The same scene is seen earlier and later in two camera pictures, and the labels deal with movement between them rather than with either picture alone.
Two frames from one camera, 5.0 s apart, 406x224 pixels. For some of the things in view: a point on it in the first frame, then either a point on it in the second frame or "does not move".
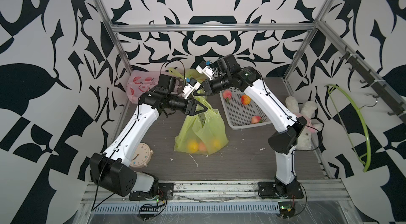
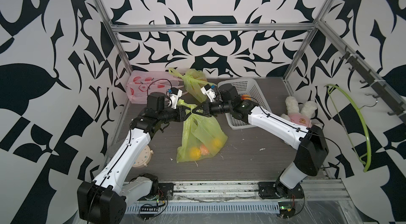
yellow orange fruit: x=192 y=146 -> x=195 y=153
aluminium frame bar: x=208 y=27 does not move
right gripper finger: x=196 y=93 -> x=202 y=107
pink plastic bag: x=139 y=82 does not move
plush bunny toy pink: x=306 y=110 does not move
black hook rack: x=397 y=107 does not move
